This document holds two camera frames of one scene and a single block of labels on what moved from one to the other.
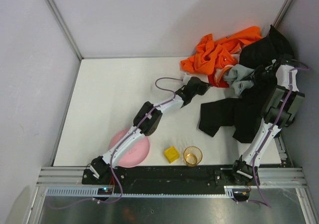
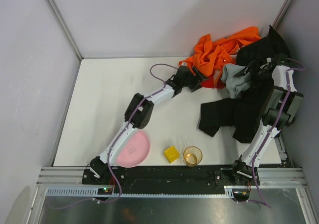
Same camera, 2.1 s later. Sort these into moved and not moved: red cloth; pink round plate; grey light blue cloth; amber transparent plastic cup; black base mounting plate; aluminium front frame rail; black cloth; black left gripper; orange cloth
Moved: black left gripper; grey light blue cloth; red cloth
Not moved: black base mounting plate; black cloth; amber transparent plastic cup; aluminium front frame rail; pink round plate; orange cloth
